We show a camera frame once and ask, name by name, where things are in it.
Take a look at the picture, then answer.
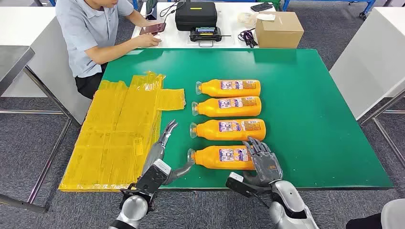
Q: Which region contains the clear plastic bag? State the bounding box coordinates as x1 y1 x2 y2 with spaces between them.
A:
237 12 257 26

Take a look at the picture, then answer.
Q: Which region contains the smartphone with reddish screen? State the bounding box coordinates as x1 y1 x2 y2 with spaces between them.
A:
139 22 167 35

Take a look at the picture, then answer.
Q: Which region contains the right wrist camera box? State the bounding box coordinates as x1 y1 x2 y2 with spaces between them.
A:
225 172 273 199

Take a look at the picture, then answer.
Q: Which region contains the white table with metal legs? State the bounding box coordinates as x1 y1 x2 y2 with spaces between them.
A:
329 7 405 170

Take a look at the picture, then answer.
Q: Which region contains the yellow taped cardboard sheet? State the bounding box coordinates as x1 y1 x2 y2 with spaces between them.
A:
58 71 187 193

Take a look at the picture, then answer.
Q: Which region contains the black handheld controller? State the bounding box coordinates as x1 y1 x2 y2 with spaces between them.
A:
189 27 232 48

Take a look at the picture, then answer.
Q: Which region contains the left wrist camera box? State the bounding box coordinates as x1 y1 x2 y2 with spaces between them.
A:
128 159 172 195

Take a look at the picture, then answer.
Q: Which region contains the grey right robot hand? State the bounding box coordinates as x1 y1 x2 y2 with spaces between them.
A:
242 136 284 187

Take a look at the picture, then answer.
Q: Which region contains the thin black cable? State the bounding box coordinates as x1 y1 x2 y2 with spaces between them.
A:
159 0 186 18

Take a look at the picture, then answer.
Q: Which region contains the orange detergent bottle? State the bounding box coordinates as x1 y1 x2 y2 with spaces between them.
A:
195 79 261 98
189 118 266 142
191 96 262 117
187 145 256 171

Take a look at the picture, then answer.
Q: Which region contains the brown cardboard box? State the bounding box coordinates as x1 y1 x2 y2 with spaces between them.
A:
255 11 305 49

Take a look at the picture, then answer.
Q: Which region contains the black smartphone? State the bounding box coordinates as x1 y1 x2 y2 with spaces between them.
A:
250 2 274 12

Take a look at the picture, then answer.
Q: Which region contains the person's left hand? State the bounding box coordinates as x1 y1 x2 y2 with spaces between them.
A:
144 19 165 29

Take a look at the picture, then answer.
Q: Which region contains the black tablet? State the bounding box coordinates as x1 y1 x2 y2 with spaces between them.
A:
145 0 158 20

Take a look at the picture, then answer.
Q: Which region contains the black carrying case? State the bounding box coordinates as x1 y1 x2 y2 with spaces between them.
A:
175 1 218 31

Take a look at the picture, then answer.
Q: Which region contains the blue metal cart frame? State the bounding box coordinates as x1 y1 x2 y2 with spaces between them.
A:
281 0 377 19

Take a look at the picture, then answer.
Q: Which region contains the white desk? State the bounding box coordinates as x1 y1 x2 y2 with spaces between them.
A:
130 1 277 50

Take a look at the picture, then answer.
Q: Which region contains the bundled black purple cable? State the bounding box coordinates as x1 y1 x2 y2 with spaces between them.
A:
237 28 259 49

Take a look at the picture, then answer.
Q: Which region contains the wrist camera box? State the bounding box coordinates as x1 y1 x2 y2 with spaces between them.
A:
225 172 273 199
128 159 172 195

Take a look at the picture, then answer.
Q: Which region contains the person's right hand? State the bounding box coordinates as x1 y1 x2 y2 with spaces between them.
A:
138 33 162 49

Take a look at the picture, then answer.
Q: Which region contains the person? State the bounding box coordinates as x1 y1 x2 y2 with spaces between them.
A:
345 198 405 229
55 0 167 100

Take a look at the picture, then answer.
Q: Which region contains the grey steel table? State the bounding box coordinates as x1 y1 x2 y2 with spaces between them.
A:
0 45 74 213

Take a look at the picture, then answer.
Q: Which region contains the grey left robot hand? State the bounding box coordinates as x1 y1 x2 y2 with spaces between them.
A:
140 119 195 187

